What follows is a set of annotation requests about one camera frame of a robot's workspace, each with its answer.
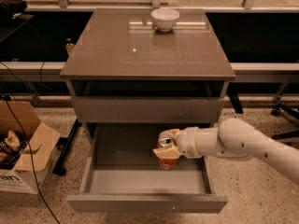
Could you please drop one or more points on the grey drawer cabinet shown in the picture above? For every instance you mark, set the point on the grey drawer cabinet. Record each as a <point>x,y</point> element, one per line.
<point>121,54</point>

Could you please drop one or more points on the black bag on desk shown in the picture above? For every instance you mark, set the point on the black bag on desk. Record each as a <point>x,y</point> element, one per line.
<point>10,9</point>

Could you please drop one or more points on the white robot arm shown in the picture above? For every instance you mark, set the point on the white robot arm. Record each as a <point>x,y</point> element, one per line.
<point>232,139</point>

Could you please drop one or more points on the closed grey top drawer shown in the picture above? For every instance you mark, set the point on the closed grey top drawer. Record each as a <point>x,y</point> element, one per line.
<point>138,110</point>

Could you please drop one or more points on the brown cardboard box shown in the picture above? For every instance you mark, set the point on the brown cardboard box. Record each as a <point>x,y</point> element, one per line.
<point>29,172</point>

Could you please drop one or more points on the open grey middle drawer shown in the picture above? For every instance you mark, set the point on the open grey middle drawer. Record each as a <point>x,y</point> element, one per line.
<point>122,174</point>

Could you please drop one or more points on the snack bags in box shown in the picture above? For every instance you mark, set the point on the snack bags in box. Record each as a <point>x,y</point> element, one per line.
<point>11,148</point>

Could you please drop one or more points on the orange soda can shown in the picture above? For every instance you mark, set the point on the orange soda can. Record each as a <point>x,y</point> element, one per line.
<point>166,163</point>

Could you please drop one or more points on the black table leg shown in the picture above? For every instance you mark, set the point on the black table leg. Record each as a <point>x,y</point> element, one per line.
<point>64,144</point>

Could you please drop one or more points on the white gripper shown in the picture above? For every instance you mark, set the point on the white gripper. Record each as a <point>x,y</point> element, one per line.
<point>189,142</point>

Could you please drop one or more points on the white ceramic bowl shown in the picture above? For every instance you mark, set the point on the white ceramic bowl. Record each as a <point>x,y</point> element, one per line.
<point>165,19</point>

